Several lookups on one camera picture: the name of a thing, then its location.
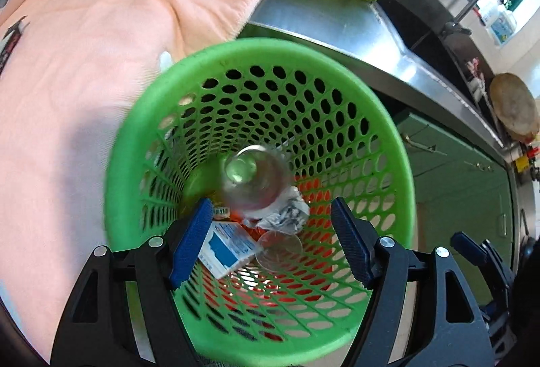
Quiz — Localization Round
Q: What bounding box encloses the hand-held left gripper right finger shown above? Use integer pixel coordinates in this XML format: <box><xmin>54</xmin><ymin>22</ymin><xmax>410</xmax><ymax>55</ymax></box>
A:
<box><xmin>330</xmin><ymin>197</ymin><xmax>496</xmax><ymax>367</ymax></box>

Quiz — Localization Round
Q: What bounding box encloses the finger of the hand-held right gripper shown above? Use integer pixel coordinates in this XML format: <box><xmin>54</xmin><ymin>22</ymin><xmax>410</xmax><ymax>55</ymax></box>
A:
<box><xmin>481</xmin><ymin>299</ymin><xmax>517</xmax><ymax>351</ymax></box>
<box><xmin>449</xmin><ymin>231</ymin><xmax>517</xmax><ymax>296</ymax></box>

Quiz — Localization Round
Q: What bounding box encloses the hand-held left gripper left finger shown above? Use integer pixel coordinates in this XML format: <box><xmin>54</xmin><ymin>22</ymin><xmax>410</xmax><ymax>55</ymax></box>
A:
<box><xmin>50</xmin><ymin>197</ymin><xmax>215</xmax><ymax>367</ymax></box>

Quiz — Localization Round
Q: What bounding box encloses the blue white carton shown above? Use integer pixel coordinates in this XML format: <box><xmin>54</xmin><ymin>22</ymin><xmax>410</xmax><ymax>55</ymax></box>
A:
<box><xmin>197</xmin><ymin>221</ymin><xmax>258</xmax><ymax>279</ymax></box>

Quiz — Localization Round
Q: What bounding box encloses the pink tinted clear plastic cup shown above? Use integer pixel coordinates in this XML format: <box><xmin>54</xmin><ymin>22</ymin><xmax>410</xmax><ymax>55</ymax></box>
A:
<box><xmin>219</xmin><ymin>144</ymin><xmax>292</xmax><ymax>222</ymax></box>

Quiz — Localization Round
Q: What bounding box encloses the green plastic basket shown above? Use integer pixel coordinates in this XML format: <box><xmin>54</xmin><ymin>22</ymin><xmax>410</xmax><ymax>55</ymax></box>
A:
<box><xmin>103</xmin><ymin>37</ymin><xmax>416</xmax><ymax>356</ymax></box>

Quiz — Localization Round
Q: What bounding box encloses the green cabinet door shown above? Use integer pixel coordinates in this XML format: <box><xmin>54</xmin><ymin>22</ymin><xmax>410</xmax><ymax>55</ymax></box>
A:
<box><xmin>397</xmin><ymin>110</ymin><xmax>513</xmax><ymax>266</ymax></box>

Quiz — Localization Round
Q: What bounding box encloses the round wooden board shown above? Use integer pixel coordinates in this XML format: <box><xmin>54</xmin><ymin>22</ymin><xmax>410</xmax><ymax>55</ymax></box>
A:
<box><xmin>489</xmin><ymin>73</ymin><xmax>540</xmax><ymax>142</ymax></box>

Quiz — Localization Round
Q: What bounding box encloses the pink flower towel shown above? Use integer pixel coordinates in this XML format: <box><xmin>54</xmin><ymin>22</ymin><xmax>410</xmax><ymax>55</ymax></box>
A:
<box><xmin>0</xmin><ymin>0</ymin><xmax>288</xmax><ymax>351</ymax></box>

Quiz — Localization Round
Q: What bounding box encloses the steel sink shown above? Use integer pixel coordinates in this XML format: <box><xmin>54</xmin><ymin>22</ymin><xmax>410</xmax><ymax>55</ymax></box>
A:
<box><xmin>397</xmin><ymin>0</ymin><xmax>498</xmax><ymax>98</ymax></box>

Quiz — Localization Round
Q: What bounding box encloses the dish soap bottle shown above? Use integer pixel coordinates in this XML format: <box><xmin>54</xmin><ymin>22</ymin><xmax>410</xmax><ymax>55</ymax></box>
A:
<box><xmin>481</xmin><ymin>0</ymin><xmax>517</xmax><ymax>46</ymax></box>

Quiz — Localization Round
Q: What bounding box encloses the metal faucet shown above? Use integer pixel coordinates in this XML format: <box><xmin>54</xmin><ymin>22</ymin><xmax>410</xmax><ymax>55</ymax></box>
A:
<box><xmin>441</xmin><ymin>0</ymin><xmax>505</xmax><ymax>36</ymax></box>

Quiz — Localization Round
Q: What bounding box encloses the metal cabinet handle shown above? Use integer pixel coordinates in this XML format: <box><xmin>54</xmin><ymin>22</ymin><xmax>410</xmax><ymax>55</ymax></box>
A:
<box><xmin>401</xmin><ymin>133</ymin><xmax>448</xmax><ymax>157</ymax></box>

